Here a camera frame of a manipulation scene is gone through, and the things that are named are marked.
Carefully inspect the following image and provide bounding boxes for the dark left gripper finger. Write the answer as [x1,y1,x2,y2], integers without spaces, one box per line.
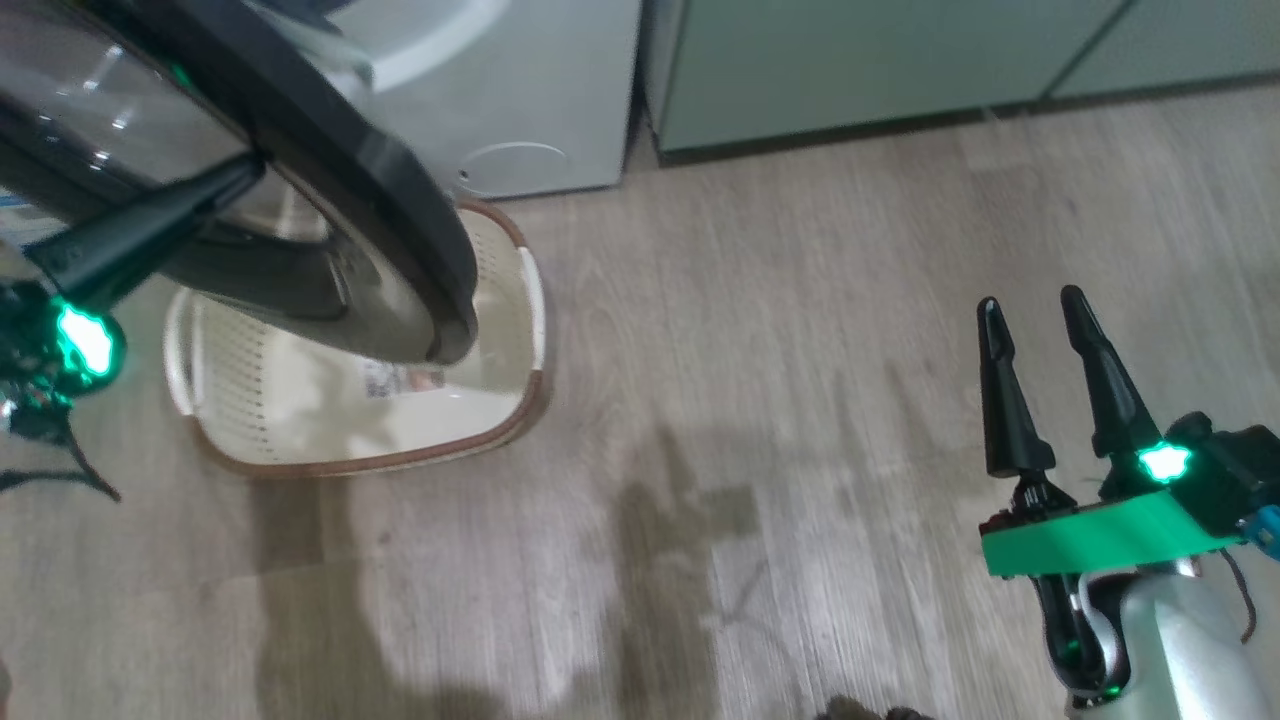
[24,153,267,315]

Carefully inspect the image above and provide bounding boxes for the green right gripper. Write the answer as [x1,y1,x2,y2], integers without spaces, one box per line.
[976,284,1243,579]

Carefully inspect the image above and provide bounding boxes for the dark glass washing machine door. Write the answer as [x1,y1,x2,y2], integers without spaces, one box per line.
[0,0,482,367]

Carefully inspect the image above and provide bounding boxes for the cream perforated laundry basket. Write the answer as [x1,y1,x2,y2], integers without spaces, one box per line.
[163,200,553,478]

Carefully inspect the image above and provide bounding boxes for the white washing machine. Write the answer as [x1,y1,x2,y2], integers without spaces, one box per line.
[250,0,643,203]

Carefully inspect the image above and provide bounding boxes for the blue white washer sticker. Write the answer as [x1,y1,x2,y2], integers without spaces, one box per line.
[0,194,53,251]

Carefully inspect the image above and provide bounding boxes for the pale green cabinet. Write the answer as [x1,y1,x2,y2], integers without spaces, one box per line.
[640,0,1280,167]

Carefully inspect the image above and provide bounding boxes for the blue right cable connector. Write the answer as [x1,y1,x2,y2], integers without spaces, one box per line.
[1240,504,1280,562]

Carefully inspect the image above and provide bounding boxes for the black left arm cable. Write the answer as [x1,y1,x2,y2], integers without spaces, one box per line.
[0,398,123,503]

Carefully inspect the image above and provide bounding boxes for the thin right arm cable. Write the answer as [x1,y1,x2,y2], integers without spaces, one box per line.
[1214,548,1257,643]

